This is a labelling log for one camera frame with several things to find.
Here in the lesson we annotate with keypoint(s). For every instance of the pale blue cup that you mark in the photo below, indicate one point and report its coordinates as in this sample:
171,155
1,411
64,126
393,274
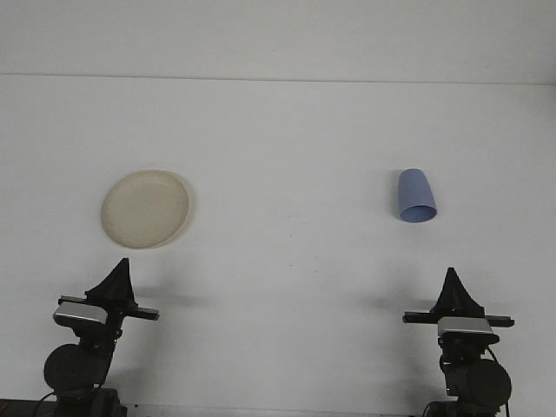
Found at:
415,191

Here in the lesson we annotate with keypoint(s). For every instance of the pale round plate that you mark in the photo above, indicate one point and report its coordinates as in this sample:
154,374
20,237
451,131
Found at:
143,213

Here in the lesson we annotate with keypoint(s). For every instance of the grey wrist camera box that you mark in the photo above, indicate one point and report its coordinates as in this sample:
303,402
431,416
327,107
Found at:
467,326
78,313

